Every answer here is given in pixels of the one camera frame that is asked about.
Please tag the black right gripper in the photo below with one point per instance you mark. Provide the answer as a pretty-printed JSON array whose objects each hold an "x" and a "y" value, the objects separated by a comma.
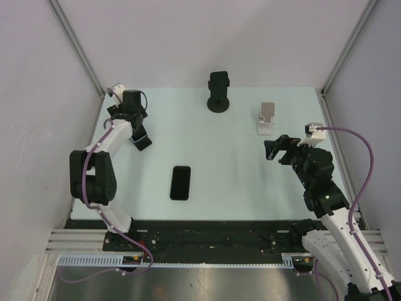
[{"x": 273, "y": 147}]

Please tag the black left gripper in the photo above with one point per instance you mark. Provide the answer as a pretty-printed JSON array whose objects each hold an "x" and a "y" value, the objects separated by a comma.
[{"x": 114, "y": 109}]

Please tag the white phone stand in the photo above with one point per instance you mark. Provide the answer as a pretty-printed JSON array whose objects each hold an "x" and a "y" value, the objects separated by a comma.
[{"x": 266, "y": 121}]

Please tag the black phone stand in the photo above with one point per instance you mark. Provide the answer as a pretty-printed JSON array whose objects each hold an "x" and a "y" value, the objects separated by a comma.
[{"x": 142, "y": 143}]

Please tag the black phone light blue case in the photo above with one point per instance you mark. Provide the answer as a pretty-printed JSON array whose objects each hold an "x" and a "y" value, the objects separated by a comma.
[{"x": 136, "y": 138}]

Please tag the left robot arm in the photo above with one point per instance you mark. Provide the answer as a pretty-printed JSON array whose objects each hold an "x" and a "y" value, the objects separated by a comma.
[{"x": 92, "y": 176}]

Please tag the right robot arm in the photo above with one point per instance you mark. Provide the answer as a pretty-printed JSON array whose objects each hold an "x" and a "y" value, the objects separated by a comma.
[{"x": 351, "y": 261}]

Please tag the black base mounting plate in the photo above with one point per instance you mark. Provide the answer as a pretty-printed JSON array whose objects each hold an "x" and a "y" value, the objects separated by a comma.
[{"x": 224, "y": 238}]

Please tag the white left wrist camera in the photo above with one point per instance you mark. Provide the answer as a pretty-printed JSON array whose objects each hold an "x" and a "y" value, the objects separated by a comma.
[{"x": 116, "y": 92}]

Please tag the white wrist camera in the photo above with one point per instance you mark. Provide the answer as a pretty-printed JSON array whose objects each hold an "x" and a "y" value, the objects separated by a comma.
[
  {"x": 314, "y": 136},
  {"x": 116, "y": 92}
]

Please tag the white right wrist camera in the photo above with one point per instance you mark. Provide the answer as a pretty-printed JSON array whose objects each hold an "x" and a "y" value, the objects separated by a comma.
[{"x": 314, "y": 136}]

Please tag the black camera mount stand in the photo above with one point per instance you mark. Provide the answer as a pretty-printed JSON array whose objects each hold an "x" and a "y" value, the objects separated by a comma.
[{"x": 218, "y": 85}]

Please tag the left aluminium frame post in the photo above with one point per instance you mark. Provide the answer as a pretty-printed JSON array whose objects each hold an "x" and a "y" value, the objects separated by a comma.
[{"x": 74, "y": 42}]

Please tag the aluminium frame post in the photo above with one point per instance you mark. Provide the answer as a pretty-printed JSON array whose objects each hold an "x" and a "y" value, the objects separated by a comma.
[
  {"x": 363, "y": 20},
  {"x": 74, "y": 42}
]

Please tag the white slotted cable duct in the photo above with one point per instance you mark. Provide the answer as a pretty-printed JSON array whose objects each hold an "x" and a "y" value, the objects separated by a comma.
[{"x": 259, "y": 260}]

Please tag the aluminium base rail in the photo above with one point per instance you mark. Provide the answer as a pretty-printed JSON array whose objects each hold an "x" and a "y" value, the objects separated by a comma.
[{"x": 65, "y": 241}]

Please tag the right aluminium frame post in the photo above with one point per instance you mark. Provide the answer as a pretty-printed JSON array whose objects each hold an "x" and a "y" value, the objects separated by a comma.
[{"x": 363, "y": 20}]

